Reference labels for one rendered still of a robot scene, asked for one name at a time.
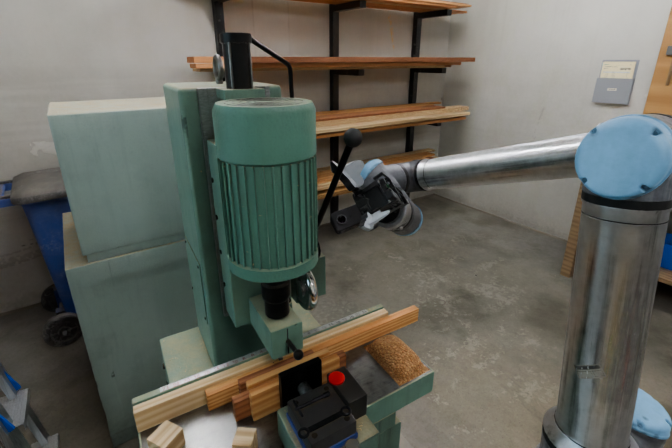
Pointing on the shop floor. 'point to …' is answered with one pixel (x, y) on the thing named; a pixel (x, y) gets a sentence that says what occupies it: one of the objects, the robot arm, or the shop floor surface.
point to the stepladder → (13, 411)
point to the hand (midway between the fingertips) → (342, 194)
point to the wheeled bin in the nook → (54, 249)
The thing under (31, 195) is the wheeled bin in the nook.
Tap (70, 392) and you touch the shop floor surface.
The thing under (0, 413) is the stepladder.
